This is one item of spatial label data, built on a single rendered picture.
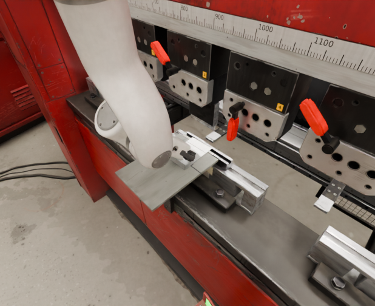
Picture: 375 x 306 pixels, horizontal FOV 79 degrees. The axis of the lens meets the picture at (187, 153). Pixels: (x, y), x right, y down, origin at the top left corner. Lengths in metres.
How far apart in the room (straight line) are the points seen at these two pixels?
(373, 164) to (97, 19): 0.46
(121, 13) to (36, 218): 1.85
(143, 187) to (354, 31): 0.55
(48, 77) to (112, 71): 1.00
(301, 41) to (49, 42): 1.12
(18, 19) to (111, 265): 1.37
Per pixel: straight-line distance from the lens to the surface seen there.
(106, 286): 1.65
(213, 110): 0.65
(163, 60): 0.63
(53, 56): 1.34
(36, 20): 1.30
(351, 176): 0.50
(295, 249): 0.76
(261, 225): 0.76
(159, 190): 0.65
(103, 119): 0.47
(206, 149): 0.75
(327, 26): 0.43
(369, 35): 0.42
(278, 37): 0.46
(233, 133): 0.54
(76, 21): 0.35
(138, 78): 0.39
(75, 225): 1.90
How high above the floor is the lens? 1.51
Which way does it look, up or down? 44 degrees down
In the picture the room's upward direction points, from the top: straight up
